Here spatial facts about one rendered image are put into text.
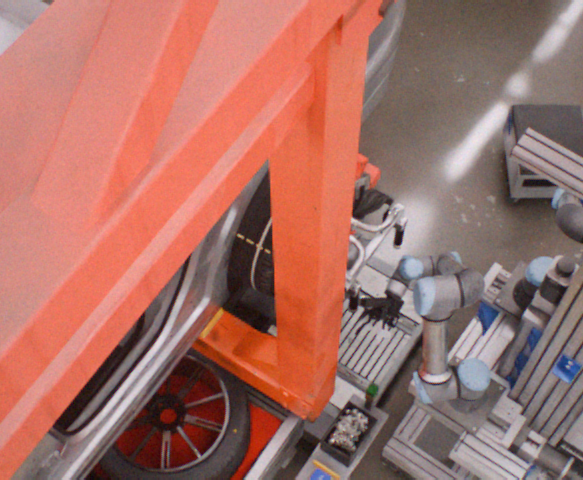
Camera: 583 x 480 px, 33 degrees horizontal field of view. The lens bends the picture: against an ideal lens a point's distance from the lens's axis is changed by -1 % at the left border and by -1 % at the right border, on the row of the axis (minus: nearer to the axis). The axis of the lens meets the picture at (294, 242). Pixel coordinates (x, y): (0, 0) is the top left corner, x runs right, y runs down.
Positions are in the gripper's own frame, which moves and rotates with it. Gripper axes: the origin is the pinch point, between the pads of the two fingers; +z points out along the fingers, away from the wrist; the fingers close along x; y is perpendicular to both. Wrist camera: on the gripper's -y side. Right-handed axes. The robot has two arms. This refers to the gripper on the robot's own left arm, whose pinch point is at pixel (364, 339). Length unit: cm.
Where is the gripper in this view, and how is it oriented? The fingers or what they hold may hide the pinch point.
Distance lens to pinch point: 372.0
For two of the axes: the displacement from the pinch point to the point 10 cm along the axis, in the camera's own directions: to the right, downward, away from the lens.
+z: -4.7, 8.7, -1.2
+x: -5.1, -1.6, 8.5
